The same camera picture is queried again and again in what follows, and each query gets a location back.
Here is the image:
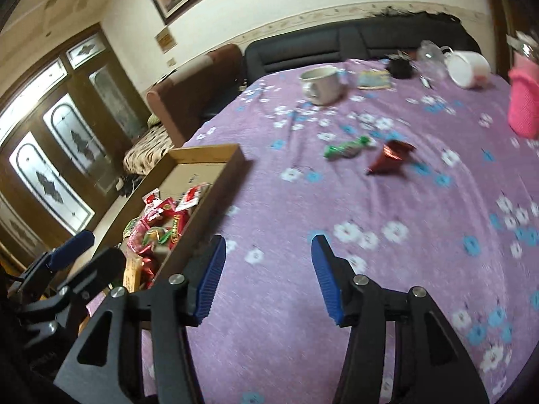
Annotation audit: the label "clear plastic cup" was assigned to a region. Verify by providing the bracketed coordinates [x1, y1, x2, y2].
[416, 40, 451, 69]

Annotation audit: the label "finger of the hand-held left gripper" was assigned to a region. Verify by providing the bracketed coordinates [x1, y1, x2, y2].
[17, 231, 96, 288]
[42, 247, 127, 309]

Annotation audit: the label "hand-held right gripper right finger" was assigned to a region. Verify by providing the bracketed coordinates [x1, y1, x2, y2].
[311, 235, 490, 404]

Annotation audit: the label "white mug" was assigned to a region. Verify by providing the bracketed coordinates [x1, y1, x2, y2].
[299, 66, 350, 106]

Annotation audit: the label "heap of mixed snack packets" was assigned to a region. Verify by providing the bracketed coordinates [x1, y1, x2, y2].
[122, 183, 213, 291]

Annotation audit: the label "black sofa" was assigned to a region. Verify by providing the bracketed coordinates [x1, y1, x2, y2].
[201, 17, 481, 121]

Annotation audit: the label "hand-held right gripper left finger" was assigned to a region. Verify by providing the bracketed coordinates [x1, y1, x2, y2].
[55, 235, 227, 404]

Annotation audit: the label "tan cardboard box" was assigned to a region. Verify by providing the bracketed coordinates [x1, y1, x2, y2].
[120, 144, 247, 296]

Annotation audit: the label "small wall plaque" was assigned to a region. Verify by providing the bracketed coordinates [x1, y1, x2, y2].
[155, 26, 177, 53]

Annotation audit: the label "dark red foil snack packet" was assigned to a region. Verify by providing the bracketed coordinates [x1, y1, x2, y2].
[364, 140, 417, 176]

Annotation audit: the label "small black container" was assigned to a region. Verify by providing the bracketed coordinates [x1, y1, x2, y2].
[385, 53, 415, 80]

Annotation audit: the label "green booklet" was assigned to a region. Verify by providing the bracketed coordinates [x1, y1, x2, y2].
[357, 70, 394, 90]

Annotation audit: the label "dark cloth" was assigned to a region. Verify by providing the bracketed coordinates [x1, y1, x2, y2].
[371, 4, 464, 24]

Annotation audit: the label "pink snack packet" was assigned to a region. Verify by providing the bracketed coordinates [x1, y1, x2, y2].
[507, 31, 539, 139]

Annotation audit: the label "white plastic jar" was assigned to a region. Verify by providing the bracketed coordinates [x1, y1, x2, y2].
[444, 49, 493, 90]

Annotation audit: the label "wooden glass-panel door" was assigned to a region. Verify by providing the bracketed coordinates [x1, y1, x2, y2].
[0, 23, 152, 262]

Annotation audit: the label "brown armchair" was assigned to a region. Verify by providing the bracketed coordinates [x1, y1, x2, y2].
[122, 43, 245, 175]

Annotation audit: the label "patterned seat cushion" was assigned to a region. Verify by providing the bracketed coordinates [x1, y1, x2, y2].
[123, 124, 175, 175]

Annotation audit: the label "dark slippers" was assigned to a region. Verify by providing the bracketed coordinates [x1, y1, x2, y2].
[115, 173, 141, 198]

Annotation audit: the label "green candy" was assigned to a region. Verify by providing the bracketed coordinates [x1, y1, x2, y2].
[323, 135, 378, 161]

